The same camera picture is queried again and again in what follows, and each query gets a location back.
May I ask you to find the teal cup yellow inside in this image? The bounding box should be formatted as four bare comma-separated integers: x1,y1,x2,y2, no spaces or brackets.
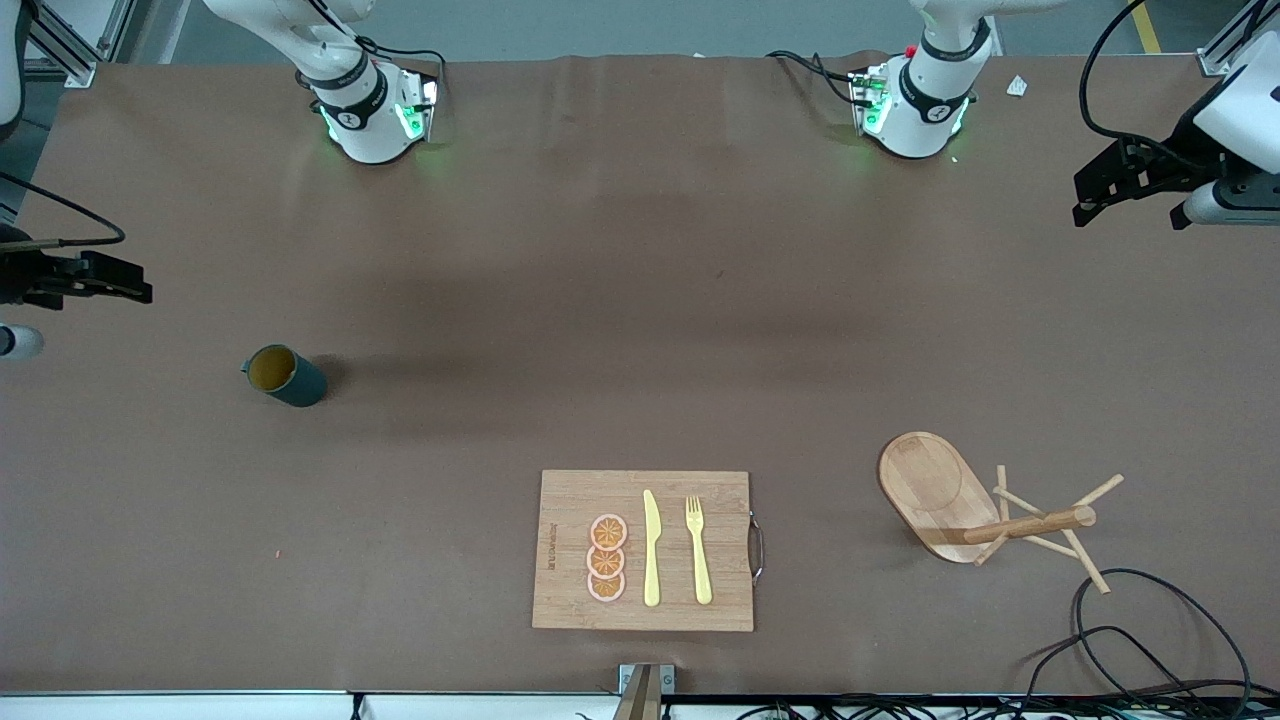
240,344,329,408

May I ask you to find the wooden mug tree stand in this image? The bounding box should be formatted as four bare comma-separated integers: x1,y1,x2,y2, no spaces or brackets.
878,431,1125,595

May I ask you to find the yellow plastic fork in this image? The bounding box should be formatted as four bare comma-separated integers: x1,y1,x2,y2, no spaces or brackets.
685,495,714,606

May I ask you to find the yellow plastic knife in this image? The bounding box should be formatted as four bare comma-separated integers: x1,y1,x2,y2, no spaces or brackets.
642,489,663,608

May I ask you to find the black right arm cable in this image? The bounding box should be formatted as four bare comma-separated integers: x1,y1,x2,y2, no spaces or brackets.
0,170,128,248

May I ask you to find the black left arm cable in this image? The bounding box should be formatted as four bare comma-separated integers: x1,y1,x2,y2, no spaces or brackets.
1077,0,1201,166

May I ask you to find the aluminium frame profile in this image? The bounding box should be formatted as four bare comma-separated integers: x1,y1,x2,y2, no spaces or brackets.
1197,0,1280,77
20,0,136,89

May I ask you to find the black arm base cable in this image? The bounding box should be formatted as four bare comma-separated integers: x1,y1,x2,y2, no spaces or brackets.
355,35,448,101
767,50,863,106

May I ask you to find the black looped table cable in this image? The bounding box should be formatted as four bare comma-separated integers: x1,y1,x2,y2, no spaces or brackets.
1015,625,1211,720
1072,568,1253,701

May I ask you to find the aluminium table edge rail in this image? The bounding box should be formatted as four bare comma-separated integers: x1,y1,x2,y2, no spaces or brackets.
0,688,1280,720

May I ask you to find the bamboo cutting board metal handle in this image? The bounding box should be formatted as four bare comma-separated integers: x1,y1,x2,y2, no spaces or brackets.
531,470,766,633

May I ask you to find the tangled black cable bundle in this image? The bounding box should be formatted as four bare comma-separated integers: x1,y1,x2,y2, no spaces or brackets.
740,690,1280,720

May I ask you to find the metal table edge bracket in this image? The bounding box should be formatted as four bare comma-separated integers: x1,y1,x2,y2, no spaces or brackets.
618,663,676,720

